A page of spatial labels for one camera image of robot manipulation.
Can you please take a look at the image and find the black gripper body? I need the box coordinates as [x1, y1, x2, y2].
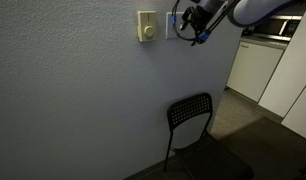
[189, 4, 218, 35]

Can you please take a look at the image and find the white wall switch plate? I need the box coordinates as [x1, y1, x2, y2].
[165, 11, 186, 41]

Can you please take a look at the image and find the beige dial thermostat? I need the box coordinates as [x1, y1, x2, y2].
[136, 10, 158, 44]

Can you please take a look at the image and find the white base cabinet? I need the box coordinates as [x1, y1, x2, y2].
[225, 35, 289, 103]

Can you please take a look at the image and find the stainless steel microwave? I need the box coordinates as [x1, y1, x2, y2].
[250, 14, 304, 43]

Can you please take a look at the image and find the tall white cabinet panel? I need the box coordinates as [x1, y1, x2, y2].
[257, 0, 306, 118]

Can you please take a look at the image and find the black perforated metal chair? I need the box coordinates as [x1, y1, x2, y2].
[163, 92, 255, 180]

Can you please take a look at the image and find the low white cabinet panel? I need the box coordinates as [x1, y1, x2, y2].
[281, 76, 306, 144]

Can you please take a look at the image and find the black cable with blue connectors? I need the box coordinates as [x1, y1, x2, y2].
[170, 0, 241, 47]

